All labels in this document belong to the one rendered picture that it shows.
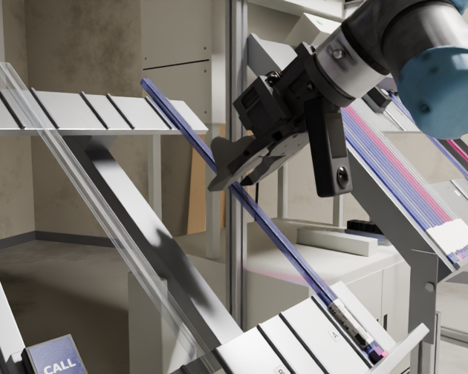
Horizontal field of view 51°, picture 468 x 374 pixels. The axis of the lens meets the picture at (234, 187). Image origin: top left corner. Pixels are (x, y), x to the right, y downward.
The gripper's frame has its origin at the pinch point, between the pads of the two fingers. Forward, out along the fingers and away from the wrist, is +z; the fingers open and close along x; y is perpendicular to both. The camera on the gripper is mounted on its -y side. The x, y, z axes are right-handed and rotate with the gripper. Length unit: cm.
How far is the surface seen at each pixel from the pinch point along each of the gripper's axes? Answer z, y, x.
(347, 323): -5.0, -22.0, 0.8
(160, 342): 9.9, -13.5, 14.2
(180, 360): 11.7, -16.2, 11.3
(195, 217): 179, 68, -189
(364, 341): -5.7, -24.6, 0.8
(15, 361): 2.9, -10.7, 33.2
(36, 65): 254, 268, -184
